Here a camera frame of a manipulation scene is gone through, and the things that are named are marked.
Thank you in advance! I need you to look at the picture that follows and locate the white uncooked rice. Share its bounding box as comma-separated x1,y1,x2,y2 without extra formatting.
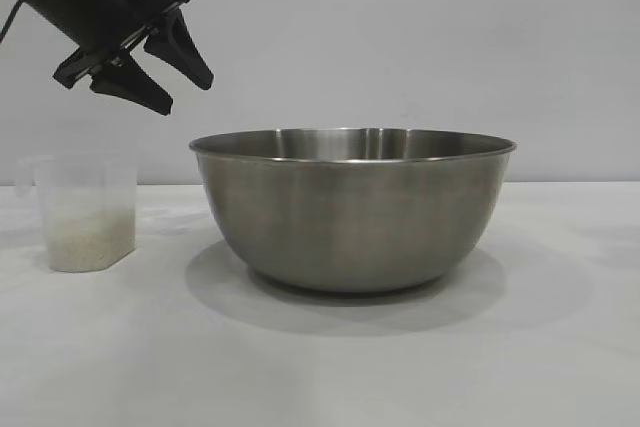
45,209,137,273

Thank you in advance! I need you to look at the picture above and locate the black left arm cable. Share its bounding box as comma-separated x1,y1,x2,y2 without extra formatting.
0,0,24,44

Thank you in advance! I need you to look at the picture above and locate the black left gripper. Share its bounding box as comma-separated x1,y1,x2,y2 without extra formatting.
29,0,216,117

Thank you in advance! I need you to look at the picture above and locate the clear plastic measuring cup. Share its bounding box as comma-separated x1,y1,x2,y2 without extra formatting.
14,154,139,274

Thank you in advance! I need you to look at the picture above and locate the stainless steel mixing bowl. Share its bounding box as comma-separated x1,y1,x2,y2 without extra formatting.
188,127,519,296

